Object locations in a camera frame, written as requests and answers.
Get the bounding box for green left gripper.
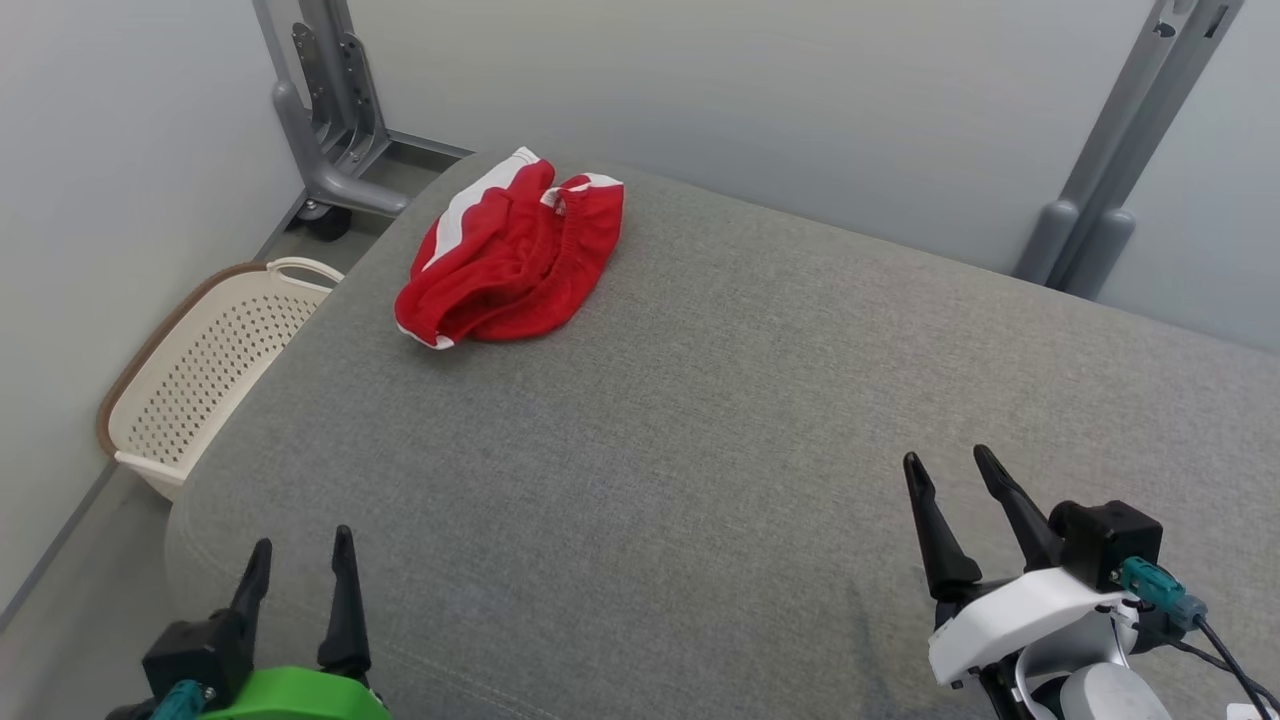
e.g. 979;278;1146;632
200;525;393;720

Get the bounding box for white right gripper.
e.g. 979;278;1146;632
903;445;1141;691

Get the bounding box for red white shorts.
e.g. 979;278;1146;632
395;147;626;351

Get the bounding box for cream perforated laundry basket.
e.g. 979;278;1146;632
97;257;346;501

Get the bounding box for grey wheeled partition stand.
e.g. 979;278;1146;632
250;0;476;243

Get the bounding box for teal plug left camera cable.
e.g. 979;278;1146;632
150;680;209;720

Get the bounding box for teal plug camera cable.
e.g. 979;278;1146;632
1118;557;1280;720
150;680;209;720

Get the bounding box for teal plug right camera cable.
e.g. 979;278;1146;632
1118;557;1280;720

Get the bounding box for grey slotted partition post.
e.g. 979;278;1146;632
1012;0;1246;301

